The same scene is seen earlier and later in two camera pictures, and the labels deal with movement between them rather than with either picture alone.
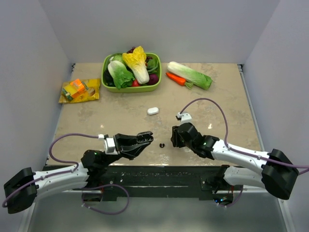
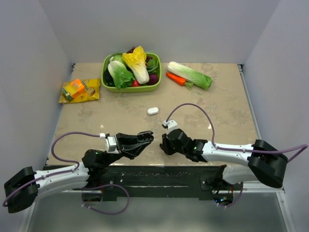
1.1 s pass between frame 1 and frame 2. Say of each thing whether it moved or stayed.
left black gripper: stayed
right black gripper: moved
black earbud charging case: stayed
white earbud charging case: stayed
